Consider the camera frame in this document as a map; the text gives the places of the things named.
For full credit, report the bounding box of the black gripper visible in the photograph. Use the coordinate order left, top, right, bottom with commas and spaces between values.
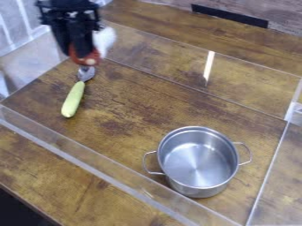
34, 0, 104, 58

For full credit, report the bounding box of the red plush mushroom toy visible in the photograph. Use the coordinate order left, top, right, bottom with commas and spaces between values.
68, 26, 116, 66

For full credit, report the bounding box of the silver pot with handles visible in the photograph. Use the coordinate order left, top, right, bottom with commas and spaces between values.
141, 126, 252, 199

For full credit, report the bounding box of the black bar at table back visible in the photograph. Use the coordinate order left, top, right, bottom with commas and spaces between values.
191, 4, 268, 28

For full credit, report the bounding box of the clear acrylic front barrier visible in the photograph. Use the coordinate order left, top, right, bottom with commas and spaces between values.
0, 104, 240, 226

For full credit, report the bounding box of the spoon with yellow-green handle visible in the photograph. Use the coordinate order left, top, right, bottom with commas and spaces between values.
61, 66, 96, 118

